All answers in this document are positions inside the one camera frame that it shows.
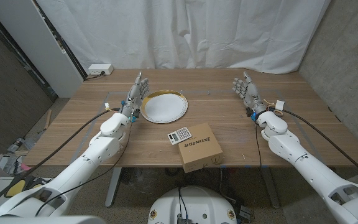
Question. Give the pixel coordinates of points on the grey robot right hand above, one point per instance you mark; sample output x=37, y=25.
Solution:
x=252, y=95

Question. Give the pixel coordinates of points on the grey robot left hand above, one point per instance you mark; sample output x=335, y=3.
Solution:
x=134, y=96

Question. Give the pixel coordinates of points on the white pocket calculator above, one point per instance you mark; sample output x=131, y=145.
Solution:
x=179, y=135

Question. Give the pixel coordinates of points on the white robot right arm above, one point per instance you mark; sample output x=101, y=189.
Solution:
x=297, y=152

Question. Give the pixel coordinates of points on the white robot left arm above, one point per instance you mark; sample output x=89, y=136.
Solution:
x=101, y=149

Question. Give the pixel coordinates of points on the white paper plate gold rim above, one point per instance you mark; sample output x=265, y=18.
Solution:
x=165, y=107

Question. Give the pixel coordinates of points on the brown cardboard box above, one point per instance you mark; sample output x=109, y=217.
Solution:
x=199, y=149

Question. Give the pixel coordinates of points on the white power strip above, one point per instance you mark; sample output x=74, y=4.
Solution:
x=100, y=68

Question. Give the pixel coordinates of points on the white curtain backdrop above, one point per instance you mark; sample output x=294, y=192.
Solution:
x=182, y=34

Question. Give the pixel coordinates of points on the grey metal table leg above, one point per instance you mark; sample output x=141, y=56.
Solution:
x=113, y=186
x=270, y=189

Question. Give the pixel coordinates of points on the white cabinet panel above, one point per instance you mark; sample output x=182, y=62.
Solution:
x=42, y=46

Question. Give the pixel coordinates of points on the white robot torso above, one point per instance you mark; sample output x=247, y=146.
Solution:
x=191, y=205

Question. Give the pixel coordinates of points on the black yellow foot pedal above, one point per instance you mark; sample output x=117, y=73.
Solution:
x=15, y=188

